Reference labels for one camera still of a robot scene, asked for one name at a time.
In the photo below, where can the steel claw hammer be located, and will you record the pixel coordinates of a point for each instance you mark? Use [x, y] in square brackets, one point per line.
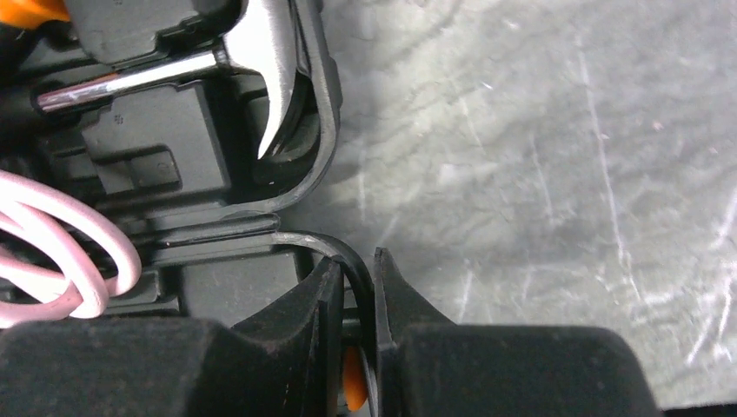
[262, 41]

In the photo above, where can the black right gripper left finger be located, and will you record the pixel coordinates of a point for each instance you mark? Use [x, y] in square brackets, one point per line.
[282, 361]

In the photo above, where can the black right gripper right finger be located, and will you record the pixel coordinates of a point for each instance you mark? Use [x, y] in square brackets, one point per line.
[428, 365]

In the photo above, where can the black plastic tool case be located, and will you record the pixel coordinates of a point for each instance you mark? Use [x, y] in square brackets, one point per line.
[154, 204]

